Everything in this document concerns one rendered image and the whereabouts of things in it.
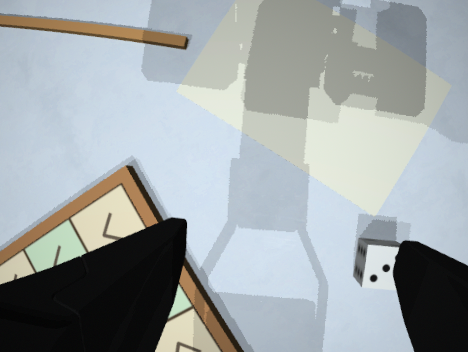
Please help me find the white die with black pips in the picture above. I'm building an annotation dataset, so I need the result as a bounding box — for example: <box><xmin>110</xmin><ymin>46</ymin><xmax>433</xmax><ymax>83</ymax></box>
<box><xmin>354</xmin><ymin>237</ymin><xmax>400</xmax><ymax>290</ymax></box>

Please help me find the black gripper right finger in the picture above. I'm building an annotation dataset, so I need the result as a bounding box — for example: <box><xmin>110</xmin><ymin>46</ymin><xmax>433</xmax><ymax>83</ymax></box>
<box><xmin>394</xmin><ymin>240</ymin><xmax>468</xmax><ymax>352</ymax></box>

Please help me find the flat brown board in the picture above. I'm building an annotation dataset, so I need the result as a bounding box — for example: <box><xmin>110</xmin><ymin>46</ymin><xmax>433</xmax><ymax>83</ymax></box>
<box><xmin>0</xmin><ymin>165</ymin><xmax>245</xmax><ymax>352</ymax></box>

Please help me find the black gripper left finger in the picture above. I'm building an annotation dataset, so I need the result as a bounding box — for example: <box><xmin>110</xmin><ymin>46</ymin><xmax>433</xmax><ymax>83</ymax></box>
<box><xmin>0</xmin><ymin>217</ymin><xmax>187</xmax><ymax>352</ymax></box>

